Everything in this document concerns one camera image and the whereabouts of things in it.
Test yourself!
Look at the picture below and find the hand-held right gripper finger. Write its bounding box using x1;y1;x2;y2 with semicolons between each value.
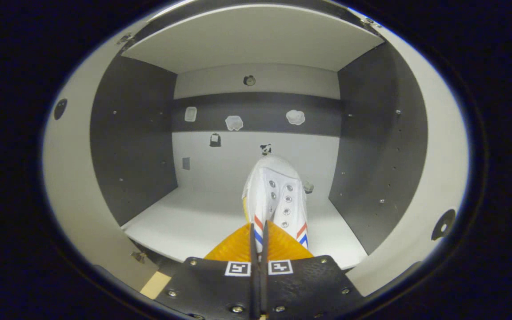
152;221;261;320
260;220;365;320

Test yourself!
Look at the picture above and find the white canvas shoe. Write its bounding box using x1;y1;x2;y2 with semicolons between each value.
241;154;310;249

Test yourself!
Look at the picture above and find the white grey shoe cabinet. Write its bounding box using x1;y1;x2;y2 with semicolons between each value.
89;0;430;272

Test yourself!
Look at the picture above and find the cabinet door with camera sticker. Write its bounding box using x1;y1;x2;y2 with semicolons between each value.
42;31;161;294

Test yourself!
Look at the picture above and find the cabinet door with calendar sticker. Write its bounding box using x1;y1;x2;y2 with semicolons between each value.
347;27;471;297

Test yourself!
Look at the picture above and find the white cabinet shelf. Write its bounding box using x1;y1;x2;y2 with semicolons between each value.
120;4;385;74

